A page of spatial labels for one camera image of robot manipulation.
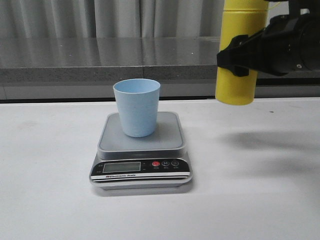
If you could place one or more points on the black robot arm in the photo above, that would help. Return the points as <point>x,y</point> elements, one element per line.
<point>310,37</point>

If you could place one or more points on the grey stone counter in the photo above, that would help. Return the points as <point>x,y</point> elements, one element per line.
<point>79,69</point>

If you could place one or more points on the yellow squeeze bottle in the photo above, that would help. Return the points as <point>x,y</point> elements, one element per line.
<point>239,17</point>

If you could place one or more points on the grey pleated curtain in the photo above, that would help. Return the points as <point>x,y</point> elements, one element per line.
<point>110,18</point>

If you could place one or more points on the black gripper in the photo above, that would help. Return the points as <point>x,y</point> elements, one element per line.
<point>274,51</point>

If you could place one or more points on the light blue plastic cup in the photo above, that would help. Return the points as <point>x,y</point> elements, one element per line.
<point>137,102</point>

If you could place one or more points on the silver digital kitchen scale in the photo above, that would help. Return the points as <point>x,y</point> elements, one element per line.
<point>159,160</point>

